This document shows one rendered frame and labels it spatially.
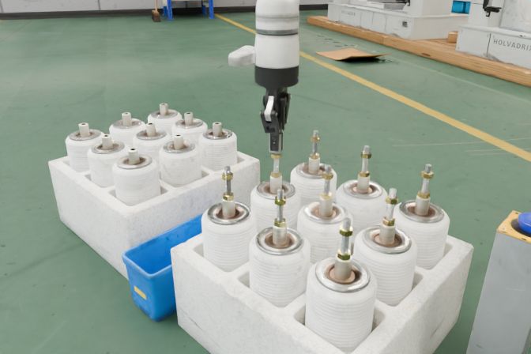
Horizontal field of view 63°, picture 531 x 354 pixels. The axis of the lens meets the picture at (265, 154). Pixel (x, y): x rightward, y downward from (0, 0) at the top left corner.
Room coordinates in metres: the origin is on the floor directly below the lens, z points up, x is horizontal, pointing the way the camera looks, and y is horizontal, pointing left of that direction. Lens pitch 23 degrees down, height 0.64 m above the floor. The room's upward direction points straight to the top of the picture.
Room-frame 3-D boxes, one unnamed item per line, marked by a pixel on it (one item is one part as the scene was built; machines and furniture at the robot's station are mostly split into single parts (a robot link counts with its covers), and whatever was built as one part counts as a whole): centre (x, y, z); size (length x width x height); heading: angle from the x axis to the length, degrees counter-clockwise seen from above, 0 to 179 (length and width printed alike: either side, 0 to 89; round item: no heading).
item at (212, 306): (0.65, -0.10, 0.09); 0.39 x 0.39 x 0.18; 46
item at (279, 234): (0.57, -0.02, 0.26); 0.02 x 0.02 x 0.03
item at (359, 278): (0.49, -0.11, 0.25); 0.08 x 0.08 x 0.01
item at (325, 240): (0.65, -0.10, 0.16); 0.10 x 0.10 x 0.18
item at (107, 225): (1.03, 0.29, 0.09); 0.39 x 0.39 x 0.18; 46
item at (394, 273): (0.57, -0.19, 0.16); 0.10 x 0.10 x 0.18
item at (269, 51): (0.74, 0.00, 0.52); 0.11 x 0.09 x 0.06; 75
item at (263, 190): (0.73, -0.02, 0.25); 0.08 x 0.08 x 0.01
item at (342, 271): (0.49, -0.11, 0.26); 0.02 x 0.02 x 0.03
